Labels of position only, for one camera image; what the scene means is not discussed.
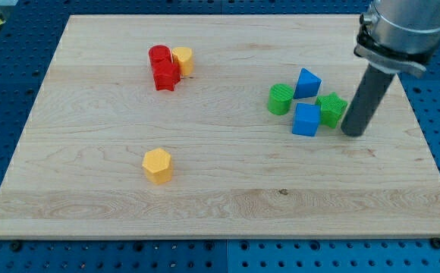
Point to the light wooden board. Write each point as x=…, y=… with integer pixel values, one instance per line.
x=238, y=171

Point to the yellow hexagon block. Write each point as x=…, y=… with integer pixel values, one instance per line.
x=157, y=165

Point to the blue triangle block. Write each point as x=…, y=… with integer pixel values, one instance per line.
x=307, y=85

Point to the red star block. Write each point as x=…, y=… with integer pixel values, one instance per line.
x=166, y=75

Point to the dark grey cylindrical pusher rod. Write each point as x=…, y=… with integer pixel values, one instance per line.
x=370, y=92

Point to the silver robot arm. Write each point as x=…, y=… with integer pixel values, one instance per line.
x=399, y=35

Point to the green star block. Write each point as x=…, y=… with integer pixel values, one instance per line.
x=332, y=108

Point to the red cylinder block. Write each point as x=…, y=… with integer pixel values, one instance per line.
x=159, y=53

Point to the blue cube block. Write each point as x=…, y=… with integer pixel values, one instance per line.
x=306, y=119

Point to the green cylinder block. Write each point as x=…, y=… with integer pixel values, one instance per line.
x=280, y=98

